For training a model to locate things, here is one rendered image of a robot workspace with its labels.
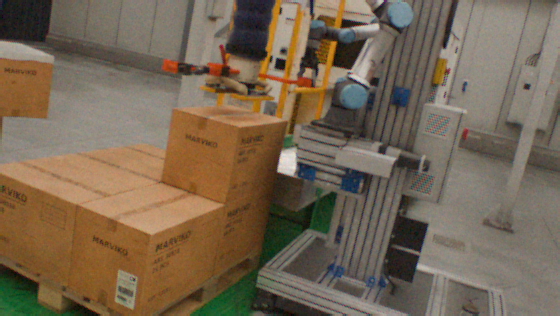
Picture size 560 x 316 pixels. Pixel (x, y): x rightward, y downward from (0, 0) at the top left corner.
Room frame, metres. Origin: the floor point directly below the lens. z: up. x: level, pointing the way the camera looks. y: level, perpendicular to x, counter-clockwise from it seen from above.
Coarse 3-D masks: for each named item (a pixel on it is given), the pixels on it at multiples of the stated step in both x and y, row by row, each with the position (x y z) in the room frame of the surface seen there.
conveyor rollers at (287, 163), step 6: (294, 144) 4.46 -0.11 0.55; (282, 150) 4.11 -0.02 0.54; (288, 150) 4.18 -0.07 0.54; (294, 150) 4.20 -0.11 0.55; (282, 156) 3.91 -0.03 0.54; (288, 156) 3.91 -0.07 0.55; (294, 156) 3.98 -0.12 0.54; (282, 162) 3.71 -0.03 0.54; (288, 162) 3.71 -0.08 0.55; (294, 162) 3.77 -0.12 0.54; (282, 168) 3.51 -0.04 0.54; (288, 168) 3.51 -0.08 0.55; (294, 168) 3.58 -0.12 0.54
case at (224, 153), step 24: (192, 120) 2.57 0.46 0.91; (216, 120) 2.53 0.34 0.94; (240, 120) 2.67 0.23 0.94; (264, 120) 2.84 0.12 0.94; (168, 144) 2.62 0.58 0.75; (192, 144) 2.56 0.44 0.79; (216, 144) 2.51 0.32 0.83; (240, 144) 2.52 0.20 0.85; (264, 144) 2.78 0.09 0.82; (168, 168) 2.61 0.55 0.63; (192, 168) 2.55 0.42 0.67; (216, 168) 2.50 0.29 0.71; (240, 168) 2.56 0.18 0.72; (264, 168) 2.84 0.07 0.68; (192, 192) 2.55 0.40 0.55; (216, 192) 2.49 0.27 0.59; (240, 192) 2.61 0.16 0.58
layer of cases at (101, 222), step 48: (144, 144) 3.36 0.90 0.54; (0, 192) 2.24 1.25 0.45; (48, 192) 2.13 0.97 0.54; (96, 192) 2.26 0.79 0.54; (144, 192) 2.40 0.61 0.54; (0, 240) 2.23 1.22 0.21; (48, 240) 2.12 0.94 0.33; (96, 240) 2.02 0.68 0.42; (144, 240) 1.93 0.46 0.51; (192, 240) 2.23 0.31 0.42; (240, 240) 2.72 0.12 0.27; (96, 288) 2.01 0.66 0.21; (144, 288) 1.93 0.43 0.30; (192, 288) 2.30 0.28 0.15
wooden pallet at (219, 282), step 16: (0, 256) 2.24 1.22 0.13; (256, 256) 2.97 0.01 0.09; (0, 272) 2.30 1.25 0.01; (32, 272) 2.15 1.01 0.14; (224, 272) 2.59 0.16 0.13; (240, 272) 2.85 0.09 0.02; (48, 288) 2.11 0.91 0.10; (64, 288) 2.08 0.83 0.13; (208, 288) 2.45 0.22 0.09; (224, 288) 2.63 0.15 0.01; (48, 304) 2.10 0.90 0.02; (64, 304) 2.09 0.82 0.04; (96, 304) 2.00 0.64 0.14; (176, 304) 2.34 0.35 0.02; (192, 304) 2.37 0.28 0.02
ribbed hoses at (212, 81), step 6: (210, 78) 2.67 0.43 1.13; (216, 78) 2.66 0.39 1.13; (222, 78) 2.66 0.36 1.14; (228, 78) 2.66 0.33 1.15; (210, 84) 2.73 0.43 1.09; (216, 84) 2.76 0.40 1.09; (222, 84) 2.67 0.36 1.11; (228, 84) 2.63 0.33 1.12; (234, 84) 2.62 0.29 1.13; (240, 84) 2.62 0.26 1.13; (258, 84) 2.96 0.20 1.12; (264, 84) 2.95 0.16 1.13; (240, 90) 2.62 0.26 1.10; (246, 90) 2.65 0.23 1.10; (264, 90) 2.89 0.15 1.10; (270, 90) 2.92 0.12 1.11
